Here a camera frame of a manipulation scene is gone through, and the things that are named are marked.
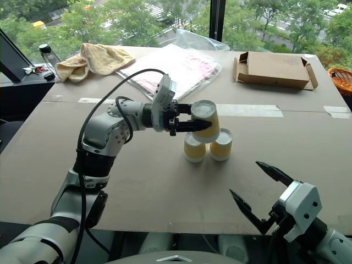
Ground black window frame post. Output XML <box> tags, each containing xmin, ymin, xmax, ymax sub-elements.
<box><xmin>209</xmin><ymin>0</ymin><xmax>227</xmax><ymax>42</ymax></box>

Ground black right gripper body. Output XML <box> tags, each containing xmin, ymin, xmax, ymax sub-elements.
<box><xmin>267</xmin><ymin>201</ymin><xmax>297</xmax><ymax>238</ymax></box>

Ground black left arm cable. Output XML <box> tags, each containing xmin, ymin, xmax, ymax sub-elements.
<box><xmin>70</xmin><ymin>68</ymin><xmax>167</xmax><ymax>264</ymax></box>

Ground silver robot torso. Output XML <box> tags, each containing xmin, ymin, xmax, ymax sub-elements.
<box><xmin>106</xmin><ymin>249</ymin><xmax>250</xmax><ymax>264</ymax></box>

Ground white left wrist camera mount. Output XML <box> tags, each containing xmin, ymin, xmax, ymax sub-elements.
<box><xmin>150</xmin><ymin>73</ymin><xmax>177</xmax><ymax>133</ymax></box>

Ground short white tape strip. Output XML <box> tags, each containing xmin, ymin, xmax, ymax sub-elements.
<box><xmin>323</xmin><ymin>105</ymin><xmax>352</xmax><ymax>119</ymax></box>

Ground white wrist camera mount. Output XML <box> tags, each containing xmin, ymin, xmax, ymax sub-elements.
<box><xmin>276</xmin><ymin>180</ymin><xmax>323</xmax><ymax>243</ymax></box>
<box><xmin>150</xmin><ymin>73</ymin><xmax>177</xmax><ymax>133</ymax></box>

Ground clear plastic bag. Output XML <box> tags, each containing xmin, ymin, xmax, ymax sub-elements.
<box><xmin>114</xmin><ymin>28</ymin><xmax>230</xmax><ymax>101</ymax></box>

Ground flat open cardboard box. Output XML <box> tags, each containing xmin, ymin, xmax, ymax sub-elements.
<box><xmin>233</xmin><ymin>51</ymin><xmax>320</xmax><ymax>91</ymax></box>

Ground cream yellow towel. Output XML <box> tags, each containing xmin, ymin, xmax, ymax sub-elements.
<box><xmin>54</xmin><ymin>42</ymin><xmax>136</xmax><ymax>84</ymax></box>

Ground long white tape strip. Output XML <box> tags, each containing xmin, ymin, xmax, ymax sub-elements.
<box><xmin>215</xmin><ymin>103</ymin><xmax>284</xmax><ymax>118</ymax></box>

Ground clear bottle with black cap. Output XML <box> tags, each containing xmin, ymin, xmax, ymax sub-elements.
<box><xmin>38</xmin><ymin>43</ymin><xmax>62</xmax><ymax>70</ymax></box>

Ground faint white tape strip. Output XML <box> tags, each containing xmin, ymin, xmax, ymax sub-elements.
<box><xmin>78</xmin><ymin>97</ymin><xmax>111</xmax><ymax>105</ymax></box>

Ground orange woven basket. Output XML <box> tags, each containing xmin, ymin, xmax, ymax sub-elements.
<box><xmin>327</xmin><ymin>67</ymin><xmax>352</xmax><ymax>97</ymax></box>

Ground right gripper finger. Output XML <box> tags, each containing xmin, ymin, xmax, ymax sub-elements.
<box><xmin>229</xmin><ymin>188</ymin><xmax>272</xmax><ymax>235</ymax></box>
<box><xmin>255</xmin><ymin>161</ymin><xmax>295</xmax><ymax>189</ymax></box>

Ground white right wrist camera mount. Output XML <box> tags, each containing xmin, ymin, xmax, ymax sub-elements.
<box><xmin>276</xmin><ymin>180</ymin><xmax>323</xmax><ymax>243</ymax></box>

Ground black side ledge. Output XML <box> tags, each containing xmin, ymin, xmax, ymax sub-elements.
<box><xmin>0</xmin><ymin>27</ymin><xmax>57</xmax><ymax>122</ymax></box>

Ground dark rounded shape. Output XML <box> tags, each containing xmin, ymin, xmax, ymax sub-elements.
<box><xmin>216</xmin><ymin>235</ymin><xmax>250</xmax><ymax>262</ymax></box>

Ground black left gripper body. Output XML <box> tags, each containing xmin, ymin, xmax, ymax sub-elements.
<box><xmin>162</xmin><ymin>101</ymin><xmax>180</xmax><ymax>137</ymax></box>

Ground keys with red tags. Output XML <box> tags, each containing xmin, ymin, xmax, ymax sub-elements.
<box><xmin>23</xmin><ymin>65</ymin><xmax>47</xmax><ymax>75</ymax></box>

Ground yellow paper cup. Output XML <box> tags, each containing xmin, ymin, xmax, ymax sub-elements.
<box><xmin>190</xmin><ymin>100</ymin><xmax>221</xmax><ymax>145</ymax></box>
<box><xmin>208</xmin><ymin>128</ymin><xmax>234</xmax><ymax>162</ymax></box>
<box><xmin>183</xmin><ymin>132</ymin><xmax>207</xmax><ymax>164</ymax></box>

